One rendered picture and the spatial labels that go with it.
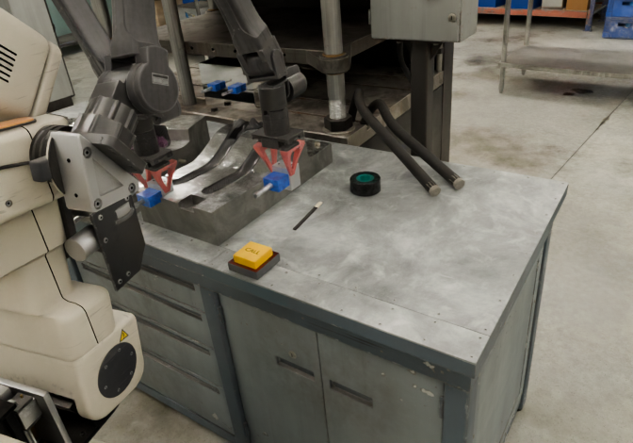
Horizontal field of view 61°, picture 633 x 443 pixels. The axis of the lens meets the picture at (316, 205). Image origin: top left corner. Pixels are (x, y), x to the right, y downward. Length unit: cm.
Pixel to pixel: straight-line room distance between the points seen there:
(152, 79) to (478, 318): 67
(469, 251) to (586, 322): 120
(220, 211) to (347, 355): 42
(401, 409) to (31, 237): 78
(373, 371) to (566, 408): 95
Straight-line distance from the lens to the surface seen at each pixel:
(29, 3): 553
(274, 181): 117
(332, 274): 111
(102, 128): 80
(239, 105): 217
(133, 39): 87
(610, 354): 221
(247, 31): 108
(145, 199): 131
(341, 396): 129
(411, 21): 176
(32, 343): 108
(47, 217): 97
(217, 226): 123
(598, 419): 199
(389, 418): 125
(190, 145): 169
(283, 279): 111
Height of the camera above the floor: 146
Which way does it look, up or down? 29 degrees down
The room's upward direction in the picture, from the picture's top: 6 degrees counter-clockwise
